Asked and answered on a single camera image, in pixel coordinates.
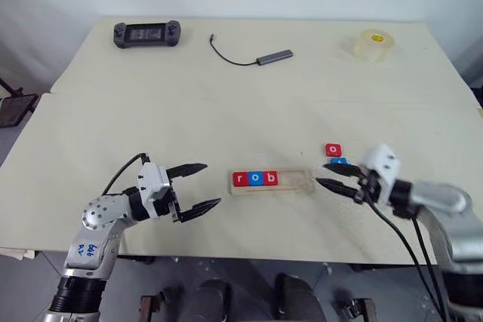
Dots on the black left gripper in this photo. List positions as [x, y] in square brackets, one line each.
[166, 207]

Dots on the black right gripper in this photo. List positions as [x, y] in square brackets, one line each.
[368, 188]

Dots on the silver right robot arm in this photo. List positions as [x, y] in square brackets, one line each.
[437, 195]

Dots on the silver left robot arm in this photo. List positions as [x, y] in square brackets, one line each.
[99, 213]

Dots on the blue letter t block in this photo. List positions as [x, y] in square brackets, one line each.
[340, 161]

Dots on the red letter o block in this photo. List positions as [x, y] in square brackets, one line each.
[333, 149]

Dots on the wooden letter tray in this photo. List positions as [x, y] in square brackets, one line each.
[294, 182]

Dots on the red letter r block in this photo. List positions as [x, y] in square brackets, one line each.
[240, 179]

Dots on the blue letter o block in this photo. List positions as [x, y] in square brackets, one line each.
[255, 178]

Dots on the red letter b block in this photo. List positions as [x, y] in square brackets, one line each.
[270, 178]

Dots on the dark rounded shape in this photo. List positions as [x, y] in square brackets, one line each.
[300, 299]
[209, 301]

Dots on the clear tape roll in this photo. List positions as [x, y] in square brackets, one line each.
[371, 46]

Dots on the black handheld game console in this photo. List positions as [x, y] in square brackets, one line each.
[146, 34]

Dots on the dark metal stand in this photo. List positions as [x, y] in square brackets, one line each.
[15, 111]

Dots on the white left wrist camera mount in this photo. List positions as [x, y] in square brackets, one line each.
[154, 180]

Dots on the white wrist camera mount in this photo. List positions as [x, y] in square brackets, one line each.
[154, 180]
[383, 160]

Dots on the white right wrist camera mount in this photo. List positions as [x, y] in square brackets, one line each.
[383, 160]

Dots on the brown metal bracket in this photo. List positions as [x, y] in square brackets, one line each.
[151, 303]
[358, 307]

